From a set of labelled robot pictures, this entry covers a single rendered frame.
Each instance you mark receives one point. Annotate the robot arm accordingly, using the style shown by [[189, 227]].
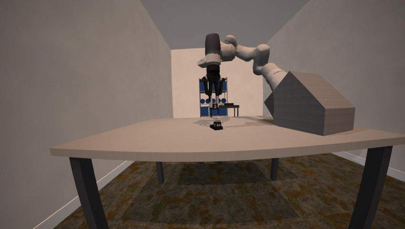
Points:
[[217, 52]]

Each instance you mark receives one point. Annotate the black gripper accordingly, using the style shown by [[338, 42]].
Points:
[[213, 75]]

